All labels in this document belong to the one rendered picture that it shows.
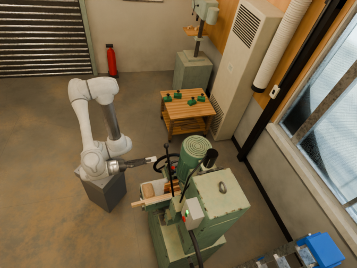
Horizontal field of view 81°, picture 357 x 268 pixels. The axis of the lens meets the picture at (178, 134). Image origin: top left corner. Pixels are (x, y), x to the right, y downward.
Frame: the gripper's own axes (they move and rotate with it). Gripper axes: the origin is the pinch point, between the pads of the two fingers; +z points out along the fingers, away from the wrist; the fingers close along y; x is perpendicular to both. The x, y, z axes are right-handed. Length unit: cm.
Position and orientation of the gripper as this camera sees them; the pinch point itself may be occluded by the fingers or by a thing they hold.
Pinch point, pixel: (151, 159)
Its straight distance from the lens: 135.7
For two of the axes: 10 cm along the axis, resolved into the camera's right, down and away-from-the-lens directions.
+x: -1.3, -9.8, -1.3
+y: 3.1, 0.8, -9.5
